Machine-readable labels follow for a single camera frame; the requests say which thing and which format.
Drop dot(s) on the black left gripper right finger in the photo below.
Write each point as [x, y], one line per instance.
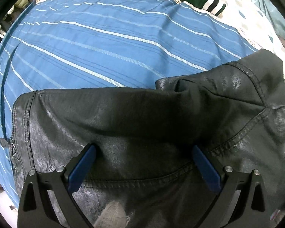
[241, 199]

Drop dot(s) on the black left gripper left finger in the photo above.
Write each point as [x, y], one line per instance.
[35, 207]

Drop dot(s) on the black leather jacket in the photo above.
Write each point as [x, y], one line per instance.
[143, 174]

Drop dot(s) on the blue striped bed sheet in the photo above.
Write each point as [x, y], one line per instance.
[70, 44]

